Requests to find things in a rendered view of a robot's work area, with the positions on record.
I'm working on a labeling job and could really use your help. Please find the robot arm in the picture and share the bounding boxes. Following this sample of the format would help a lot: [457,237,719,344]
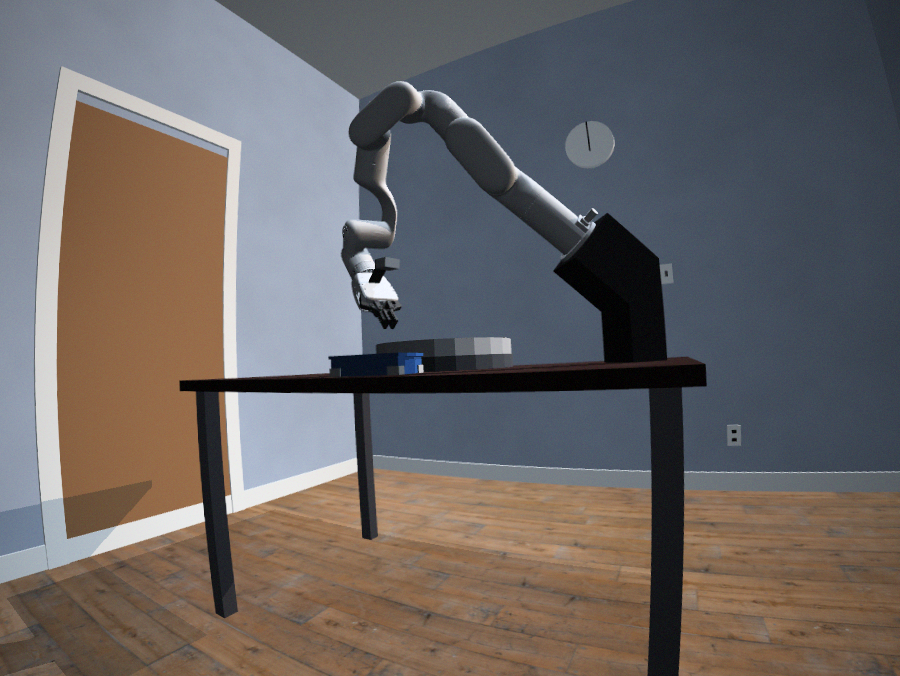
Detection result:
[341,81,598,284]

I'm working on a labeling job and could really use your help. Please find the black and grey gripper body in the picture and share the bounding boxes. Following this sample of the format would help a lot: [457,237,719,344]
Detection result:
[351,268,398,312]

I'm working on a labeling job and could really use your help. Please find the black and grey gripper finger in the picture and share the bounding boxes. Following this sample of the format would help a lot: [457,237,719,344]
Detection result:
[382,301,402,329]
[360,295,391,329]

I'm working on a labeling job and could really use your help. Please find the blue tray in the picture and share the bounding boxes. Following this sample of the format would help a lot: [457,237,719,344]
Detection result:
[328,353,424,377]

